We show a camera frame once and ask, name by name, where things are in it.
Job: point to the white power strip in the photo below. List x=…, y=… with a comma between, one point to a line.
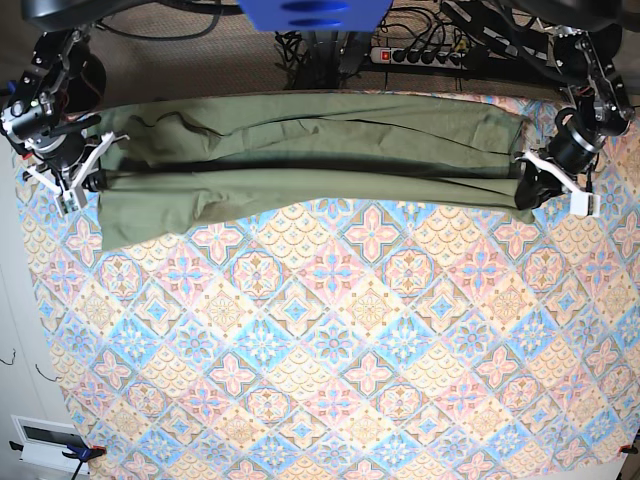
x=415, y=57

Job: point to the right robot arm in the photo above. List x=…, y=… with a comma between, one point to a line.
x=52, y=106

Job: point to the orange clamp lower right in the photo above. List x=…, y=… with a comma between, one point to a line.
x=629, y=449

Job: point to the patterned tablecloth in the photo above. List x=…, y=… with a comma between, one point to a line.
x=350, y=339

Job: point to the white wall box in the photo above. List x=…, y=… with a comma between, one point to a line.
x=44, y=442

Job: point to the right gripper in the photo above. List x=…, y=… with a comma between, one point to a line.
x=64, y=155

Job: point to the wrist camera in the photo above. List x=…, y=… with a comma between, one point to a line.
x=585, y=204
x=70, y=201

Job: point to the blue orange clamp lower left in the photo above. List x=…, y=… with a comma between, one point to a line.
x=80, y=452

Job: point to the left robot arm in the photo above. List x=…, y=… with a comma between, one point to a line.
x=601, y=110

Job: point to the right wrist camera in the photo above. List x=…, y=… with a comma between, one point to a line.
x=70, y=201

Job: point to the green t-shirt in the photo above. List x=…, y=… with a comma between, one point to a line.
x=186, y=163

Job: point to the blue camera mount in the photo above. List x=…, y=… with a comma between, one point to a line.
x=315, y=15

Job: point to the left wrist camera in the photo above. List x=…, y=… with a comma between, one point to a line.
x=585, y=204

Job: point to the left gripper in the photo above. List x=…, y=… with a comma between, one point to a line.
x=572, y=149

